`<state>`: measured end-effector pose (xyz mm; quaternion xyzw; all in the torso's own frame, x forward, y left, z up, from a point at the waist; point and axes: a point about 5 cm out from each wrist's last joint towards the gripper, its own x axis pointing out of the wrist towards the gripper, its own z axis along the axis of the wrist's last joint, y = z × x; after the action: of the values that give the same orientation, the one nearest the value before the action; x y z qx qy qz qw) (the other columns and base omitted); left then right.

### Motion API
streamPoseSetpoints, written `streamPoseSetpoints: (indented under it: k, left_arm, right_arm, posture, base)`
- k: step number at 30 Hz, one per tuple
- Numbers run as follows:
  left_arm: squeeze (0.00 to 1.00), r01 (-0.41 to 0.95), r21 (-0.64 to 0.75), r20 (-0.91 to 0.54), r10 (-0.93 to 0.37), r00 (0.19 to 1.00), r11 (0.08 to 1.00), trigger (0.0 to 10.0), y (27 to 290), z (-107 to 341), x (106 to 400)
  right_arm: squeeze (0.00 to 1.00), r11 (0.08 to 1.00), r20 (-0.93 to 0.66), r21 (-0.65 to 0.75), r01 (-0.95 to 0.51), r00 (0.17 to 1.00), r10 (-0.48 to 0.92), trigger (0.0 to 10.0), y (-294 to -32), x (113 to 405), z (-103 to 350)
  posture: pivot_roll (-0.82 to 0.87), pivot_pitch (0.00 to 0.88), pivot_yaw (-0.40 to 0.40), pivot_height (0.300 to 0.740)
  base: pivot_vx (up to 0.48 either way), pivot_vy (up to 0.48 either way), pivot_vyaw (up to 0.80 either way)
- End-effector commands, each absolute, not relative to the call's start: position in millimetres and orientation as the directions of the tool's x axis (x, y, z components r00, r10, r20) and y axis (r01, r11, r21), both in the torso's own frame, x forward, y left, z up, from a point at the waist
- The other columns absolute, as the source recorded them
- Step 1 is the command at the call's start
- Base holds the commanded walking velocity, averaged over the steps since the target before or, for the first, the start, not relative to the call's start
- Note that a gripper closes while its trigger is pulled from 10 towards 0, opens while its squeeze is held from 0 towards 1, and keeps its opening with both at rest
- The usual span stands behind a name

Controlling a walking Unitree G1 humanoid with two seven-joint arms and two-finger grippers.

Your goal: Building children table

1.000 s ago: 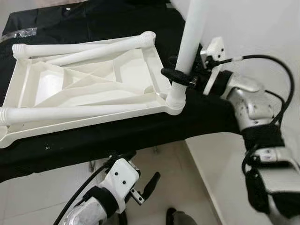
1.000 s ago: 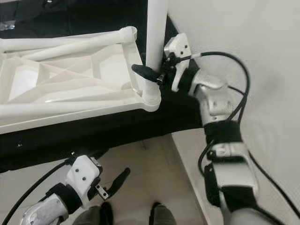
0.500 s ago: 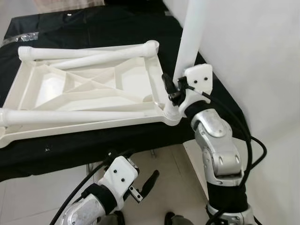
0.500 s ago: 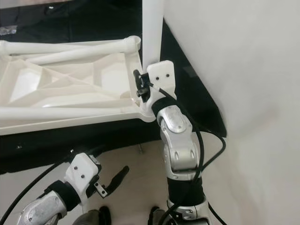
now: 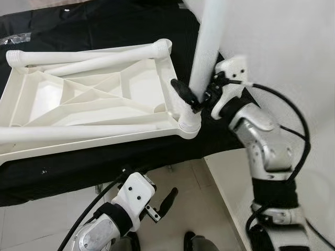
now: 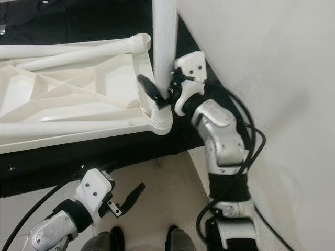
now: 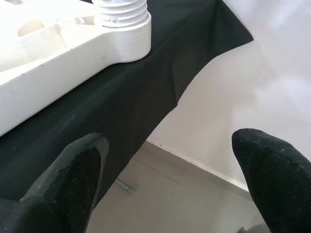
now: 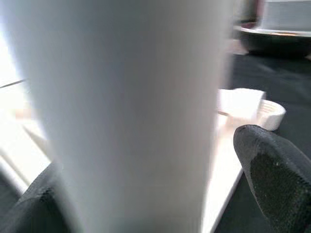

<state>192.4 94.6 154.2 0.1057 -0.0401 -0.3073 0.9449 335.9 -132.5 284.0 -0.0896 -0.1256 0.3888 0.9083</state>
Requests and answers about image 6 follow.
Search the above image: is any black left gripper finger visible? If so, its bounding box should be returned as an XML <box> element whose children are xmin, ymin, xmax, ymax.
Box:
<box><xmin>84</xmin><ymin>161</ymin><xmax>120</xmax><ymax>174</ymax></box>
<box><xmin>121</xmin><ymin>182</ymin><xmax>146</xmax><ymax>214</ymax></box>

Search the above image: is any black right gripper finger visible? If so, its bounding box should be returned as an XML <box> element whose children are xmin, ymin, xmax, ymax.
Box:
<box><xmin>137</xmin><ymin>74</ymin><xmax>171</xmax><ymax>110</ymax></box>

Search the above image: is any white plastic children table top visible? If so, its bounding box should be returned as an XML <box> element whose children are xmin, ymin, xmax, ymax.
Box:
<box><xmin>0</xmin><ymin>33</ymin><xmax>174</xmax><ymax>155</ymax></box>

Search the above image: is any dark grey left robot foot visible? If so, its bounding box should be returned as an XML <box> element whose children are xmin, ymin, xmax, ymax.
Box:
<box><xmin>84</xmin><ymin>226</ymin><xmax>126</xmax><ymax>251</ymax></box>

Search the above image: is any dark grey robot foot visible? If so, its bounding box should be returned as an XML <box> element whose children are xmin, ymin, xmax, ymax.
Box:
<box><xmin>165</xmin><ymin>225</ymin><xmax>199</xmax><ymax>251</ymax></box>
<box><xmin>84</xmin><ymin>226</ymin><xmax>126</xmax><ymax>251</ymax></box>

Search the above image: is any black table cloth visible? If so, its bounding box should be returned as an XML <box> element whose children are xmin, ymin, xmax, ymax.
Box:
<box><xmin>0</xmin><ymin>0</ymin><xmax>213</xmax><ymax>198</ymax></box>

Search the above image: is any dark grey right robot foot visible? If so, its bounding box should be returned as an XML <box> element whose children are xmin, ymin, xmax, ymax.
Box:
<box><xmin>165</xmin><ymin>225</ymin><xmax>199</xmax><ymax>251</ymax></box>

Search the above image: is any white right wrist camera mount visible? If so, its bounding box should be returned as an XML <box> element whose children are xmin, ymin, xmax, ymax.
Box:
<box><xmin>173</xmin><ymin>51</ymin><xmax>207</xmax><ymax>117</ymax></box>

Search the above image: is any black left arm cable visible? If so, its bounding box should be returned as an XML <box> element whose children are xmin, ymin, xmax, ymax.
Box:
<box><xmin>3</xmin><ymin>173</ymin><xmax>87</xmax><ymax>251</ymax></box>

